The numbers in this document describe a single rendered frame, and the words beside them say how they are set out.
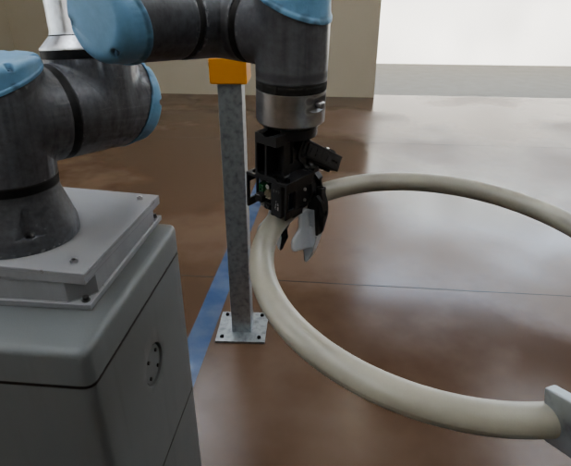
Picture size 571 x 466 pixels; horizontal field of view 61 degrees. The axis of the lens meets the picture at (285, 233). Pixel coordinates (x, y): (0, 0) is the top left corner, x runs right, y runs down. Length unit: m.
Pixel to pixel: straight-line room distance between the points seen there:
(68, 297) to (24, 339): 0.08
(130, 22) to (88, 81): 0.32
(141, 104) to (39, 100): 0.18
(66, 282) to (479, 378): 1.56
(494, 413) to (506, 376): 1.58
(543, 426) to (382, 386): 0.13
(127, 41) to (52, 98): 0.28
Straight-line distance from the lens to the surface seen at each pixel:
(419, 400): 0.45
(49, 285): 0.79
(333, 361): 0.46
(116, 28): 0.56
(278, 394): 1.81
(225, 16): 0.64
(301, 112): 0.61
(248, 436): 1.69
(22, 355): 0.75
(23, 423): 0.85
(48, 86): 0.83
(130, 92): 0.89
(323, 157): 0.71
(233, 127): 1.68
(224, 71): 1.63
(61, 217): 0.84
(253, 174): 0.66
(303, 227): 0.70
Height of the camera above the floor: 1.27
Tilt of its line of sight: 27 degrees down
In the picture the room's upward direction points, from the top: straight up
